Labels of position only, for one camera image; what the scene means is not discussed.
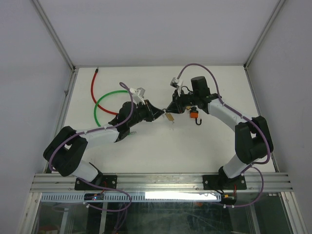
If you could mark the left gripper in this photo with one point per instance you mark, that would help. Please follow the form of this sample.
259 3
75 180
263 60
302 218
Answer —
153 112

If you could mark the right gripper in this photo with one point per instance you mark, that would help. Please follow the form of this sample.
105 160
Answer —
176 106

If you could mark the large brass padlock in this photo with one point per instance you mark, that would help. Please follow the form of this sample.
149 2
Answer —
169 117

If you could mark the orange black padlock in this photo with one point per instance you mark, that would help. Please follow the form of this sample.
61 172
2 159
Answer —
194 115

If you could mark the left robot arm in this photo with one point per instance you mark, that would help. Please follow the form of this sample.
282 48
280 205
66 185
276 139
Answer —
66 150

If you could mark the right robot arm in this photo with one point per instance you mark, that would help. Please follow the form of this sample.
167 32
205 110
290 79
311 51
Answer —
252 136

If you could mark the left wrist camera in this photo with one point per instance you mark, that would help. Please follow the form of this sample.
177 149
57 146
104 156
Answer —
138 95

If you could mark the red cable lock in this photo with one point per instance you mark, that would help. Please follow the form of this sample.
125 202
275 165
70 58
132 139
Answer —
93 96

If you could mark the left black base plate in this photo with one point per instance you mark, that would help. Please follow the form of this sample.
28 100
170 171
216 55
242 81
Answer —
107 181

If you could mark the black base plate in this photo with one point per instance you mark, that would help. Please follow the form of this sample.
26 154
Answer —
107 181
219 182

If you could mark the white slotted cable duct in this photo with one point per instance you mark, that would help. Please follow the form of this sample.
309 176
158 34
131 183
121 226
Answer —
134 197

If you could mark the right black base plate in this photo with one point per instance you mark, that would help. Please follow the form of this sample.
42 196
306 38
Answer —
219 182

